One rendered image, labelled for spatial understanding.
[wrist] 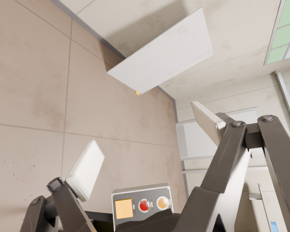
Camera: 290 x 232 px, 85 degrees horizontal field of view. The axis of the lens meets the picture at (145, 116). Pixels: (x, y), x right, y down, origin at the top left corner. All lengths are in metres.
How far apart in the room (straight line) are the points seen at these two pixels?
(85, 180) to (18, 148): 1.48
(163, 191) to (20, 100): 1.39
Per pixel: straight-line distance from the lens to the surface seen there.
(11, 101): 1.69
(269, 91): 5.03
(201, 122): 0.18
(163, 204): 0.84
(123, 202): 0.83
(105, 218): 1.10
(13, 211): 1.66
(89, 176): 0.18
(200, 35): 2.64
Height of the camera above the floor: 1.52
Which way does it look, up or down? 28 degrees down
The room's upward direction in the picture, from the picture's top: 76 degrees clockwise
